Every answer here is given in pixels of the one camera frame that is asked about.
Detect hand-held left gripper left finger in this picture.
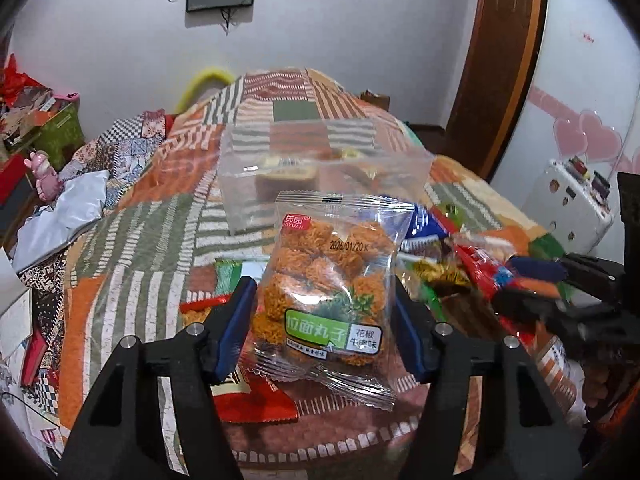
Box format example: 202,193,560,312
59,276,258,480

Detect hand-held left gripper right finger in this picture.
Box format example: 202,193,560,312
391,277,584,480

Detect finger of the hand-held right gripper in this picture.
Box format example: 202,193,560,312
491,285,606,343
504,254,623,288

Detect pile of mixed snack packets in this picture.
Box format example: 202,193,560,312
397,202,587,413

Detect clear noodle ball snack packet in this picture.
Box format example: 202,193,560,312
239,191,416,412

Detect clear plastic container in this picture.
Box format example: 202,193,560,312
218,119,436,237

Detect person's right hand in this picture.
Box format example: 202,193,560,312
581,361,621,409

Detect orange-red snack packet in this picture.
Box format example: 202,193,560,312
180,295,236,332

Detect white power strip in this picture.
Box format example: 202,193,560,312
520,158,616,257

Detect red snack packet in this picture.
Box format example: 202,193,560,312
212,365,300,424

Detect patchwork striped blanket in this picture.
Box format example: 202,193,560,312
59,67,553,480

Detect white cloth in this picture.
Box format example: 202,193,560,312
12,169,112,274

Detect red book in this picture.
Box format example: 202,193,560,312
20,329,49,387

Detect checkered patchwork quilt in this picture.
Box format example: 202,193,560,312
59,109,169,187

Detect white paper sheet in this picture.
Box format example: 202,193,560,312
0,287,34,358

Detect pink toy figure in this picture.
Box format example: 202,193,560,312
24,151,65,202

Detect yellow hoop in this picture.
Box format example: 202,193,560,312
174,65,234,112

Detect green cardboard box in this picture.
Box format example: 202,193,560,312
6,100,86,172

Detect red box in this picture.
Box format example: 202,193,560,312
0,154,36,212

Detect red plastic bag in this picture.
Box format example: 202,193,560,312
0,54,32,107

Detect pink heart wall stickers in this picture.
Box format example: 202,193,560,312
529,86,627,162

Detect wooden door frame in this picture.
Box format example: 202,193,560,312
444,0,549,182

